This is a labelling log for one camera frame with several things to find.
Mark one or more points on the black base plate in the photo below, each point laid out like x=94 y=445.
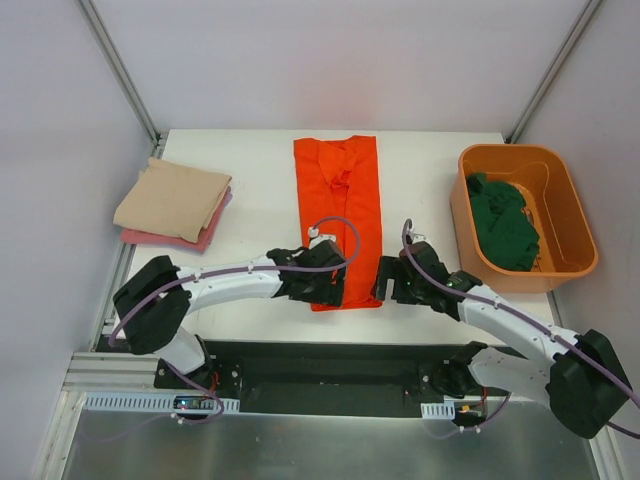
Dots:
x=348 y=380

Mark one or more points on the left aluminium frame post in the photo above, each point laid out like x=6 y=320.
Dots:
x=107 y=46

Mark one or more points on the left white cable duct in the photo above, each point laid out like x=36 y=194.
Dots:
x=159 y=403

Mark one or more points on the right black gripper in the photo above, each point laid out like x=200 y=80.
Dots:
x=396 y=278

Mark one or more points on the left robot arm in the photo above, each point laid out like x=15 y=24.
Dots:
x=152 y=305

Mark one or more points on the aluminium frame post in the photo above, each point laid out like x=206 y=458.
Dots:
x=107 y=46
x=576 y=33

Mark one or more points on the right white cable duct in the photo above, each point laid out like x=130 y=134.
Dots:
x=438 y=411

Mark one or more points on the right aluminium frame post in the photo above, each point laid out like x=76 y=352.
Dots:
x=576 y=33

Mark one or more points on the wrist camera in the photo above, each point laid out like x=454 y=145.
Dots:
x=316 y=237
x=412 y=237

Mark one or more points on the green t-shirt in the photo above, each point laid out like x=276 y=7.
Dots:
x=505 y=235

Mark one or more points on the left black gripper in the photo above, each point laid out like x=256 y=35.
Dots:
x=331 y=273

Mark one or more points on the white cable duct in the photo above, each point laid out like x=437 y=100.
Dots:
x=159 y=403
x=438 y=411

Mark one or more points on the beige folded t-shirt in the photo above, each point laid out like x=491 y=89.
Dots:
x=172 y=200

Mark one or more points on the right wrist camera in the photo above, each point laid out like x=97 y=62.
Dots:
x=412 y=237

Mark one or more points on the aluminium front rail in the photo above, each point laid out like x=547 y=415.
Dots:
x=110 y=372

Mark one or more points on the orange plastic bin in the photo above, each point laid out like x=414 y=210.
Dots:
x=567 y=250

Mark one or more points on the pink folded t-shirt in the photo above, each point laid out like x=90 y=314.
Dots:
x=205 y=237

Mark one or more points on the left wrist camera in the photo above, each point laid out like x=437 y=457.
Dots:
x=316 y=237

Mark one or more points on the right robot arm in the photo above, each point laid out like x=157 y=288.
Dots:
x=578 y=377

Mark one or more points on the orange t-shirt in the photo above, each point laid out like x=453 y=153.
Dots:
x=340 y=178

